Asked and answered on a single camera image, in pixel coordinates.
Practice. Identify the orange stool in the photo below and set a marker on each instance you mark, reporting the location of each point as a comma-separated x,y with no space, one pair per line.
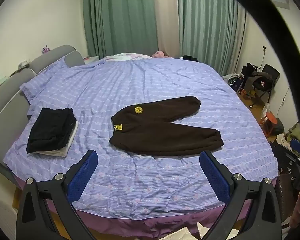
267,123

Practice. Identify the white pink blanket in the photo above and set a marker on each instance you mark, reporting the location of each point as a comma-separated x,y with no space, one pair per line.
126,57

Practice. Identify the dark brown fleece pants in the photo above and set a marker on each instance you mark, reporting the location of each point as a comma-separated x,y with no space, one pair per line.
151,129

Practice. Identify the green curtain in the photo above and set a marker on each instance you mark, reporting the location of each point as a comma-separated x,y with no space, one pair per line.
120,26
212,31

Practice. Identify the purple floral pillow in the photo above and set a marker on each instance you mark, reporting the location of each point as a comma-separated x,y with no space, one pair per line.
36,85

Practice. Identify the black folded clothes stack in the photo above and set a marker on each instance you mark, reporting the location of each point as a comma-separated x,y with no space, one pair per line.
51,131

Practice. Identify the grey padded headboard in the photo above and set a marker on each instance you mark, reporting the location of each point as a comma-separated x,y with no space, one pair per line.
14,105

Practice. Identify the beige sheer curtain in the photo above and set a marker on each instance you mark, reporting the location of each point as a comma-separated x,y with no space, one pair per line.
167,21

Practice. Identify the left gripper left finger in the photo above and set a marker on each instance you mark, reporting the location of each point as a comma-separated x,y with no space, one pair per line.
34,220

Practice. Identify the purple floral bed sheet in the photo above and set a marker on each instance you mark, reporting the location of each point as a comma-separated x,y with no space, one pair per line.
98,90

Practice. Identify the black chair with clothes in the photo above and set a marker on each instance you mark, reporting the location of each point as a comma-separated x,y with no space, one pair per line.
264,81

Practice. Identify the white folded garment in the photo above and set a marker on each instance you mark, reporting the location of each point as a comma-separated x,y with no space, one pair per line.
63,151

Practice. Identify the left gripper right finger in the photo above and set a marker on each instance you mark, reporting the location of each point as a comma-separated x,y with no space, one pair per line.
263,217

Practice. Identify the green curtain left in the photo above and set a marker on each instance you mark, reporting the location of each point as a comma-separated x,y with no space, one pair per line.
120,26

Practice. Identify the green curtain right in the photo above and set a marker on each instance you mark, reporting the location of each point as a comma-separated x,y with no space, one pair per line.
212,31

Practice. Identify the pink plush toy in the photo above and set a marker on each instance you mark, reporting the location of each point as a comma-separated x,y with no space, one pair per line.
159,54

